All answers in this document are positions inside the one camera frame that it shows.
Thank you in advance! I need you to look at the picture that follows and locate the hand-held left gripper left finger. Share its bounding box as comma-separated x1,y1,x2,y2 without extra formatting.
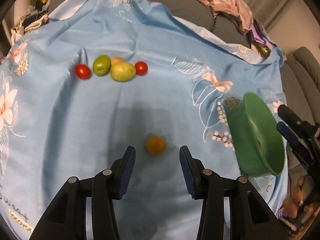
29,146,136,240

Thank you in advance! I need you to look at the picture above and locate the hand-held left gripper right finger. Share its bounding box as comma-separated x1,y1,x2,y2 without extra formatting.
179,145,288,240

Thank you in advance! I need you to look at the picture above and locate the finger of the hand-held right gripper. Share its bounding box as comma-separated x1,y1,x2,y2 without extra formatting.
276,121,316,168
278,104,320,141

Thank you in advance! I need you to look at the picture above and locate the green plastic bowl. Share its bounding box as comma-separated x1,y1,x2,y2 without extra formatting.
226,91,286,177

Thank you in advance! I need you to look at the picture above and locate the yellow-orange round fruit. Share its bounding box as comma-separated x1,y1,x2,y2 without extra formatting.
146,135,167,156

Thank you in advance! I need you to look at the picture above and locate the grey armchair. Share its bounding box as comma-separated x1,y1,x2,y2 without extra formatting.
282,46,320,172

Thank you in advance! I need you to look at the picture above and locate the brown plush toy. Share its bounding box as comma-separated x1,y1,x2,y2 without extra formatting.
279,175,316,218

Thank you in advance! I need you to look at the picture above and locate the blue floral bed sheet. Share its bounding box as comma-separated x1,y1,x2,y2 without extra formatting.
0,0,288,240

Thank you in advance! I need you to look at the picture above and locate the purple cloth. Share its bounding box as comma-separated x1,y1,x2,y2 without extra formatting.
251,20,276,53

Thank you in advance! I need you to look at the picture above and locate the large yellow-green jujube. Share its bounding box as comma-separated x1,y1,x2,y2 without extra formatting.
110,62,137,82

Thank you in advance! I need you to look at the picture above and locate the red cherry tomato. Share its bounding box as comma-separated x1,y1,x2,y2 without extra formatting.
75,64,91,80
134,61,149,76

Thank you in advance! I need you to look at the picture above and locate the small green jujube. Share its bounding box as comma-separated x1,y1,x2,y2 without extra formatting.
93,55,111,76

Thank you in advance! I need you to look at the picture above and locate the beige curtain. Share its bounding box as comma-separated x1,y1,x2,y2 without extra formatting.
246,0,320,54

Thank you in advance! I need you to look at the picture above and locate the pink crumpled cloth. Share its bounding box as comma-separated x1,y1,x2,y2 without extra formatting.
180,0,254,35

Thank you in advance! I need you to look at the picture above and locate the grey sofa cushion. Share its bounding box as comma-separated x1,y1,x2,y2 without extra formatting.
48,0,253,49

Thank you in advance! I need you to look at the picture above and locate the patterned cloth pile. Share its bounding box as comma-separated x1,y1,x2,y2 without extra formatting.
11,0,51,46

